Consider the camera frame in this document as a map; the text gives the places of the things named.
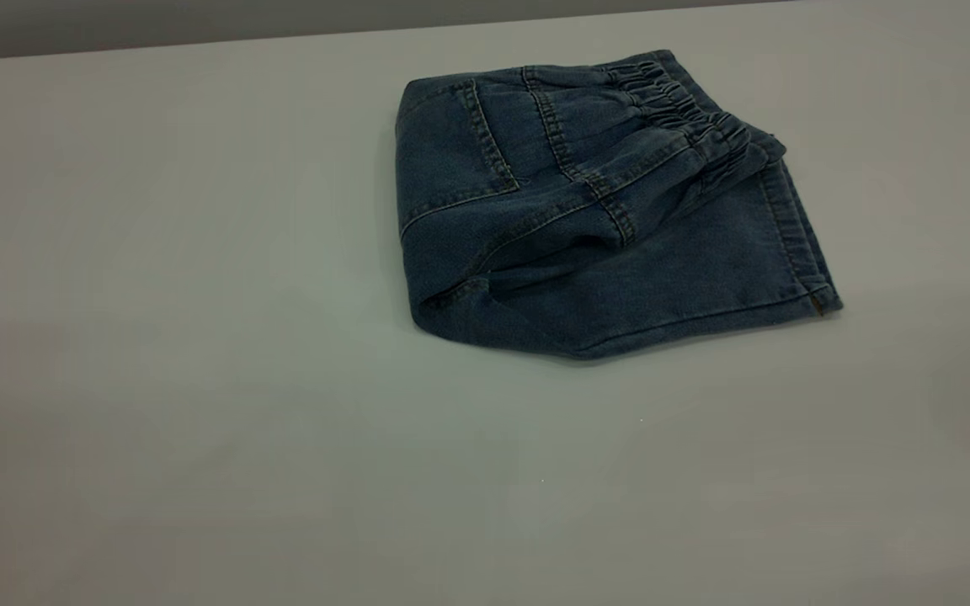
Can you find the blue denim kids pants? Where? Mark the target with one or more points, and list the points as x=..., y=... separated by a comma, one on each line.
x=578, y=210

